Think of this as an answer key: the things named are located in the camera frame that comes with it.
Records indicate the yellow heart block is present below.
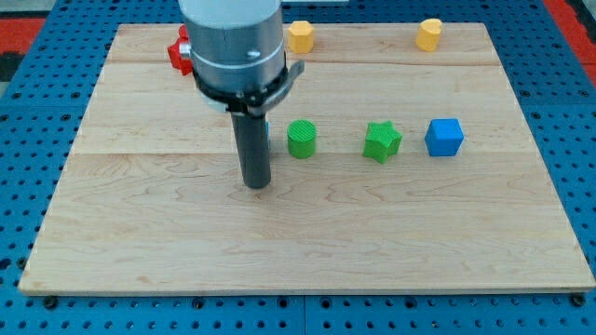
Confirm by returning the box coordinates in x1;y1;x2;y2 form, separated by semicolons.
415;19;442;52

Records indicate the wooden board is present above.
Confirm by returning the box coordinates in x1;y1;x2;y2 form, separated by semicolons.
19;23;595;296

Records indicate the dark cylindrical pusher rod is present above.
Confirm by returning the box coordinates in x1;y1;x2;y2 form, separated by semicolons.
231;114;271;189

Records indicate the blue cube block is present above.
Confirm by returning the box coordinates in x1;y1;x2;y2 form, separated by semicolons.
425;118;465;156

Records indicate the yellow hexagon block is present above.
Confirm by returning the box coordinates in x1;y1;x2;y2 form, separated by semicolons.
288;20;315;54

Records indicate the red star block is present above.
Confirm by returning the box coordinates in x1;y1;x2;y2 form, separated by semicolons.
167;24;193;75

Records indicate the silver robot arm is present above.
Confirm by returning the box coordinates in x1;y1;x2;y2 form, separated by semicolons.
179;0;288;115

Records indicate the green cylinder block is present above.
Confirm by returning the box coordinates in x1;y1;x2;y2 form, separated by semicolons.
287;119;317;159

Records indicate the black clamp with grey strap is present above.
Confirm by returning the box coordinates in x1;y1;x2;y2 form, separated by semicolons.
193;60;305;117

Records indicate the green star block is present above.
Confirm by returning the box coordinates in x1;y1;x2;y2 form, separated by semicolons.
363;121;402;164

